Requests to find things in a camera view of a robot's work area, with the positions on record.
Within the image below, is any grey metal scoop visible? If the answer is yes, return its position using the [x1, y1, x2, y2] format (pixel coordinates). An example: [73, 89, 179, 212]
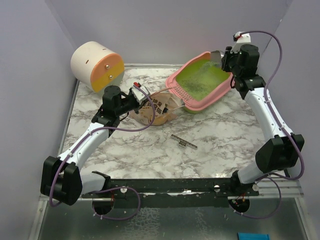
[210, 50, 224, 68]

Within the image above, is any beige cat litter bag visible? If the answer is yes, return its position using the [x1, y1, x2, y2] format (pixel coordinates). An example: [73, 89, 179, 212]
[129, 87, 185, 126]

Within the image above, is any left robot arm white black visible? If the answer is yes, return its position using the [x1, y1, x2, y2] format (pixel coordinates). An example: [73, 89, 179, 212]
[40, 83, 150, 207]

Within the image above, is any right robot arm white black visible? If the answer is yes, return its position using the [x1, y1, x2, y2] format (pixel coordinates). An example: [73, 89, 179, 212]
[221, 43, 305, 196]

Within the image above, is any green cat litter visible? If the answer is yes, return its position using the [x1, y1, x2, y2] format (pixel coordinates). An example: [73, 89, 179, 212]
[176, 59, 229, 101]

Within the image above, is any pink green litter box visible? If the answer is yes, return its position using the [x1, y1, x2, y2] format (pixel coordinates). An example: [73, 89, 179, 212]
[165, 50, 233, 114]

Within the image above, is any cream orange cylinder container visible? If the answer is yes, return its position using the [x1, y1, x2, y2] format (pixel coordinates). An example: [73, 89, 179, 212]
[70, 41, 125, 94]

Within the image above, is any blue object at bottom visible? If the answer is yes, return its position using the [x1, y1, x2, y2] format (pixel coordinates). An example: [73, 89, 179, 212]
[237, 232, 270, 240]

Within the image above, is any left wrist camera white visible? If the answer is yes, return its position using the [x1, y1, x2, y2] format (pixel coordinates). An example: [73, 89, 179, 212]
[130, 82, 151, 104]

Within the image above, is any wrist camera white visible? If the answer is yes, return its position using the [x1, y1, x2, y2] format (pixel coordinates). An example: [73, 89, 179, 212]
[231, 31, 251, 53]
[130, 82, 151, 104]

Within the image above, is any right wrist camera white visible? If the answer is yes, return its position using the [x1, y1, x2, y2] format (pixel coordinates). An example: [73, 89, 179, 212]
[231, 31, 251, 53]

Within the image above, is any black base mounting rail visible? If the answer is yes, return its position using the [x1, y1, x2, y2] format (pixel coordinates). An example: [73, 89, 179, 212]
[82, 176, 259, 209]

